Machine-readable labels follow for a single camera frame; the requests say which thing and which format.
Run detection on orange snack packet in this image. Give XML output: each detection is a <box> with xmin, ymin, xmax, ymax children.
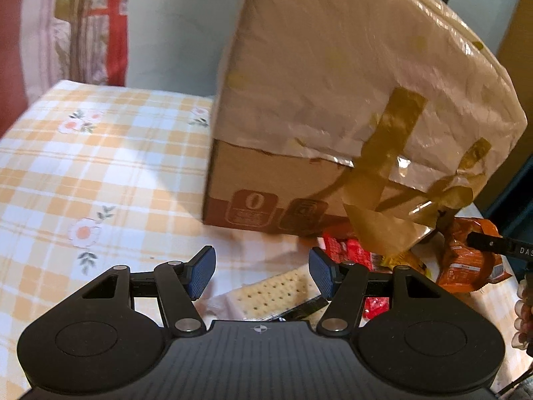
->
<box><xmin>436</xmin><ymin>216</ymin><xmax>514</xmax><ymax>293</ymax></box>

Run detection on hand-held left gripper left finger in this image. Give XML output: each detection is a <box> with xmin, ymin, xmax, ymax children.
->
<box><xmin>82</xmin><ymin>245</ymin><xmax>218</xmax><ymax>338</ymax></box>

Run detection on yellow checked floral tablecloth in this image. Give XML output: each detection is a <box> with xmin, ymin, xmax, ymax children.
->
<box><xmin>0</xmin><ymin>79</ymin><xmax>519</xmax><ymax>398</ymax></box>

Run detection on pink printed room backdrop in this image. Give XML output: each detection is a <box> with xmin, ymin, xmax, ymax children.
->
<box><xmin>0</xmin><ymin>0</ymin><xmax>135</xmax><ymax>134</ymax></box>

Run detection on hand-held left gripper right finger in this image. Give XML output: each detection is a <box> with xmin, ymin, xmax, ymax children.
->
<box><xmin>308</xmin><ymin>247</ymin><xmax>439</xmax><ymax>338</ymax></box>

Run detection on clear cracker packet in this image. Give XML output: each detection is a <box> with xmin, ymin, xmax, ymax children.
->
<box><xmin>209</xmin><ymin>267</ymin><xmax>331</xmax><ymax>322</ymax></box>

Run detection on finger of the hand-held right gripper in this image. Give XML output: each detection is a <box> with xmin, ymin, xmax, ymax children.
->
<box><xmin>466</xmin><ymin>232</ymin><xmax>512</xmax><ymax>256</ymax></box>

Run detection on brown beaded string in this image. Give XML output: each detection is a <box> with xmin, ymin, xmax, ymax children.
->
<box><xmin>512</xmin><ymin>277</ymin><xmax>533</xmax><ymax>351</ymax></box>

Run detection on yellow snack packet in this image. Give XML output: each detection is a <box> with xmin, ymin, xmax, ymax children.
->
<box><xmin>410</xmin><ymin>257</ymin><xmax>432</xmax><ymax>278</ymax></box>

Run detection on red snack packet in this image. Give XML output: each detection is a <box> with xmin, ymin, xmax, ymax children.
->
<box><xmin>365</xmin><ymin>296</ymin><xmax>391</xmax><ymax>322</ymax></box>
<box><xmin>318</xmin><ymin>233</ymin><xmax>418</xmax><ymax>274</ymax></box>

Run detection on brown cardboard box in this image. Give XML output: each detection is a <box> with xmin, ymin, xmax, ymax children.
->
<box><xmin>202</xmin><ymin>0</ymin><xmax>528</xmax><ymax>259</ymax></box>

